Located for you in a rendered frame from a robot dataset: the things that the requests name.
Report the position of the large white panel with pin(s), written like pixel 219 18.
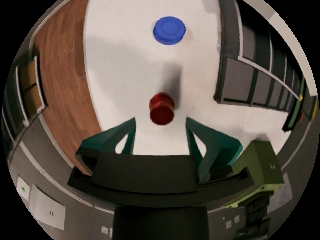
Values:
pixel 260 43

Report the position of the blue plug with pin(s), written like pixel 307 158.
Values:
pixel 169 30

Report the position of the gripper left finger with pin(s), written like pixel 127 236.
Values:
pixel 107 140

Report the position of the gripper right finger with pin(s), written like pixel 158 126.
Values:
pixel 221 149

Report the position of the red plug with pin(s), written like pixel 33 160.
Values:
pixel 161 108

